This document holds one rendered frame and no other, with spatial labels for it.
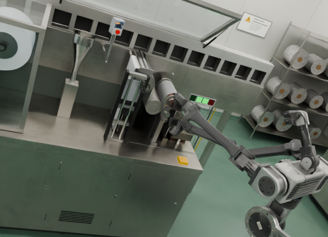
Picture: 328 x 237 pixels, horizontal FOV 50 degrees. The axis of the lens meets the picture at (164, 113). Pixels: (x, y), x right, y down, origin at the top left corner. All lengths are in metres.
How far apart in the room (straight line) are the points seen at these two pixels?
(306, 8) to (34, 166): 4.73
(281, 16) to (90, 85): 3.74
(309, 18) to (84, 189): 4.57
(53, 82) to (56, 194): 0.83
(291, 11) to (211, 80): 3.12
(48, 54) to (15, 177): 0.89
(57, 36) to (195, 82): 1.15
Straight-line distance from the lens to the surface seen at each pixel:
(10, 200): 2.70
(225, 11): 2.39
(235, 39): 5.62
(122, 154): 2.44
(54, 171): 2.51
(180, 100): 2.36
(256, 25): 5.67
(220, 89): 3.06
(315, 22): 6.19
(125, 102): 2.39
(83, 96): 2.86
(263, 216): 2.01
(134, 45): 2.79
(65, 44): 2.68
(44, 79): 2.80
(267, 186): 1.72
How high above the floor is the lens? 2.25
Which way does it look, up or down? 25 degrees down
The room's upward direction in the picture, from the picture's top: 23 degrees clockwise
